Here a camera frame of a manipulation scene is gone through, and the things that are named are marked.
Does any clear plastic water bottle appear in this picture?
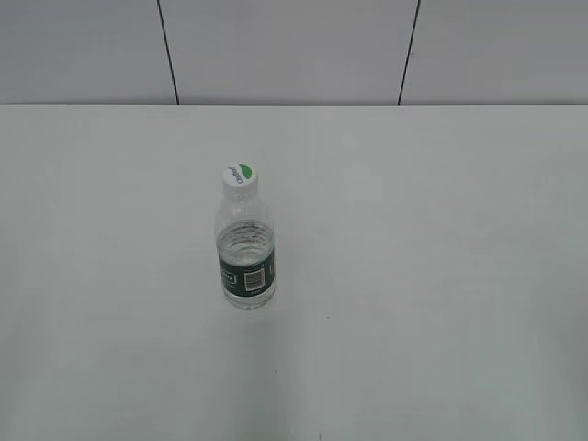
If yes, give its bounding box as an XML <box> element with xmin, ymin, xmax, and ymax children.
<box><xmin>215</xmin><ymin>186</ymin><xmax>277</xmax><ymax>310</ymax></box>

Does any white green bottle cap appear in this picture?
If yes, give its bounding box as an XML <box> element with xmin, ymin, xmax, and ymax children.
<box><xmin>222</xmin><ymin>164</ymin><xmax>258</xmax><ymax>198</ymax></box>

